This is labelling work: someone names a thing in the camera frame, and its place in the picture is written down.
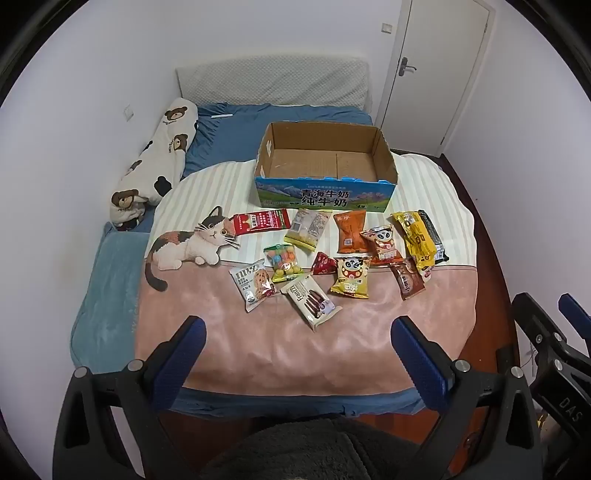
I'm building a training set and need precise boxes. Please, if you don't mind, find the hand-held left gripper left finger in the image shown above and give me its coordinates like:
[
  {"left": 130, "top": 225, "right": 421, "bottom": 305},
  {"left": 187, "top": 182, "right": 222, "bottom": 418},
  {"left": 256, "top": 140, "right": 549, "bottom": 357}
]
[{"left": 52, "top": 315, "right": 208, "bottom": 480}]

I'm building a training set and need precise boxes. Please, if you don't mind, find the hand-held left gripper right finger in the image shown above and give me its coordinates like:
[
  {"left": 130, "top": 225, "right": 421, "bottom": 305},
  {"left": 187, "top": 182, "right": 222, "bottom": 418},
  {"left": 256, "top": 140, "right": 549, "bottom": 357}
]
[{"left": 390, "top": 315, "right": 540, "bottom": 480}]

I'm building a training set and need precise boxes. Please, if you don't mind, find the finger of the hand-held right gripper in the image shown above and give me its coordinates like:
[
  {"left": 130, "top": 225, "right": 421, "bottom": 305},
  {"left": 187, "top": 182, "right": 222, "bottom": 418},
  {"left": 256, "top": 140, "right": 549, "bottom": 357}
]
[
  {"left": 512, "top": 292, "right": 570, "bottom": 370},
  {"left": 558, "top": 293, "right": 591, "bottom": 358}
]

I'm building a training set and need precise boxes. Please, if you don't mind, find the brown pastry snack packet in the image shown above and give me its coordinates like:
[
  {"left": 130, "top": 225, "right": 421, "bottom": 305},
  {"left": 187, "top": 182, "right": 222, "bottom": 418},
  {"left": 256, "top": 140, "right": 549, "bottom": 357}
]
[{"left": 389, "top": 257, "right": 426, "bottom": 302}]

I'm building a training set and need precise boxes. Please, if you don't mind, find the colourful candy ball bag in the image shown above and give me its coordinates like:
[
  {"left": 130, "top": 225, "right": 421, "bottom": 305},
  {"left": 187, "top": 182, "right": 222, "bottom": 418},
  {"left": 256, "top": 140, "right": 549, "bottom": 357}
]
[{"left": 263, "top": 243, "right": 306, "bottom": 284}]

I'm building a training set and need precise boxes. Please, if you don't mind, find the printed cardboard box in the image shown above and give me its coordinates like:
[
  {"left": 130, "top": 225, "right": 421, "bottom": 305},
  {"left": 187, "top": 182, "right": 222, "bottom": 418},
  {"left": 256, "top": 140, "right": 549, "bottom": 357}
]
[{"left": 254, "top": 121, "right": 399, "bottom": 214}]

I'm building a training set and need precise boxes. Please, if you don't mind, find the cat printed blanket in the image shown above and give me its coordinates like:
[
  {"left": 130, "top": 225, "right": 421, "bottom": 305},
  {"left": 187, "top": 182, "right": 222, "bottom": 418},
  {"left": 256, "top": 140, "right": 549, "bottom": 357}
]
[{"left": 134, "top": 154, "right": 479, "bottom": 408}]

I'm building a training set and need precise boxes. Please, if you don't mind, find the white cookie snack packet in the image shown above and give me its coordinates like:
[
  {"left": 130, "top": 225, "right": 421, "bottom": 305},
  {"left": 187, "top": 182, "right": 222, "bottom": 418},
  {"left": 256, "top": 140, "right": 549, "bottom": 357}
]
[{"left": 229, "top": 259, "right": 278, "bottom": 315}]

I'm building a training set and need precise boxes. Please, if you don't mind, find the yellow panda snack packet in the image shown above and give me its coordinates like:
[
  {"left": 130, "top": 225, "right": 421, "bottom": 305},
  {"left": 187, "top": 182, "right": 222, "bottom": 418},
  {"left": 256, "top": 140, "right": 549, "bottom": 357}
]
[{"left": 329, "top": 255, "right": 373, "bottom": 300}]

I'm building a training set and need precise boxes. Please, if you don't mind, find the yellow crinkled snack packet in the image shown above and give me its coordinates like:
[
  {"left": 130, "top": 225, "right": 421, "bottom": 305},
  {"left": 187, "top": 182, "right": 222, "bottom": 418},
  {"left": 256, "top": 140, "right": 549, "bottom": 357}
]
[{"left": 390, "top": 211, "right": 437, "bottom": 278}]

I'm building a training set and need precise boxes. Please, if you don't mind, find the red panda snack packet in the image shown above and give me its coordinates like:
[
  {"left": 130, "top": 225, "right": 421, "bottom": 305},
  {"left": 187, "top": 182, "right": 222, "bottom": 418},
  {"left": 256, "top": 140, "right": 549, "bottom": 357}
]
[{"left": 359, "top": 224, "right": 403, "bottom": 267}]

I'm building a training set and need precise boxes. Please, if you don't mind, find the white chocolate wafer packet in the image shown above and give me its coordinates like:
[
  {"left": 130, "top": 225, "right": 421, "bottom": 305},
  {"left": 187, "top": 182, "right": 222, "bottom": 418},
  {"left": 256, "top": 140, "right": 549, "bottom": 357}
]
[{"left": 280, "top": 274, "right": 344, "bottom": 333}]

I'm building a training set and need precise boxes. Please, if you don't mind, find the black snack packet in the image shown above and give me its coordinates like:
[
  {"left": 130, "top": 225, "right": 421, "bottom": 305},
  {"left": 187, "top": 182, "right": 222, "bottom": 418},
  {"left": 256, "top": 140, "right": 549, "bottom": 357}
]
[{"left": 417, "top": 209, "right": 450, "bottom": 265}]

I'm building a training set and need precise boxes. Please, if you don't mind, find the red triangular snack packet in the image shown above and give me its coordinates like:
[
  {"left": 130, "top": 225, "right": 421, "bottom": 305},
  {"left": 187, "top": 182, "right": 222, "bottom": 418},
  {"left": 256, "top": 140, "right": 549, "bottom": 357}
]
[{"left": 311, "top": 251, "right": 339, "bottom": 277}]

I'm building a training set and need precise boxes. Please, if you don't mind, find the orange snack packet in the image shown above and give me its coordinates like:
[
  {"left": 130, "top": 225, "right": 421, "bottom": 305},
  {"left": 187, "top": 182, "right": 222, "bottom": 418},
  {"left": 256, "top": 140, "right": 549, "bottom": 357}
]
[{"left": 332, "top": 209, "right": 373, "bottom": 255}]

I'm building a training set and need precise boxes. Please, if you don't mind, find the long red snack packet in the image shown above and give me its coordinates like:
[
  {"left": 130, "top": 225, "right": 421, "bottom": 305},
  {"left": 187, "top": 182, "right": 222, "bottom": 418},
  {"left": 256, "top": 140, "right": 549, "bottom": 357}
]
[{"left": 232, "top": 208, "right": 293, "bottom": 236}]

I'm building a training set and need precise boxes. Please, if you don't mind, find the pale yellow-green snack packet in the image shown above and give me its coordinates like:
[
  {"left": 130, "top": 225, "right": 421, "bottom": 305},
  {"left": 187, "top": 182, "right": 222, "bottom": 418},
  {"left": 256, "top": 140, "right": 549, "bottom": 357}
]
[{"left": 283, "top": 208, "right": 334, "bottom": 253}]

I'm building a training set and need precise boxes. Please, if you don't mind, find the bear print long pillow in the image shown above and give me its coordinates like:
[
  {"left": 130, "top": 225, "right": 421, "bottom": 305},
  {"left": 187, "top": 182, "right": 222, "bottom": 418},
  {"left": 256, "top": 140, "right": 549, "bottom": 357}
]
[{"left": 110, "top": 98, "right": 200, "bottom": 232}]

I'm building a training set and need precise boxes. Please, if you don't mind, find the blue bedsheet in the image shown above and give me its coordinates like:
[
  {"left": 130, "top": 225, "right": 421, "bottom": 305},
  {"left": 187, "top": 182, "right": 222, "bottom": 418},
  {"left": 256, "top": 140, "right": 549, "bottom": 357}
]
[{"left": 104, "top": 102, "right": 428, "bottom": 418}]

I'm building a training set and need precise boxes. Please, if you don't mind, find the white door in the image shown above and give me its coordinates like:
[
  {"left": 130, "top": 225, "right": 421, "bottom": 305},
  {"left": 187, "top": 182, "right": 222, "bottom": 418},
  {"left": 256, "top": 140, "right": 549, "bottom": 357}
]
[{"left": 379, "top": 0, "right": 491, "bottom": 156}]

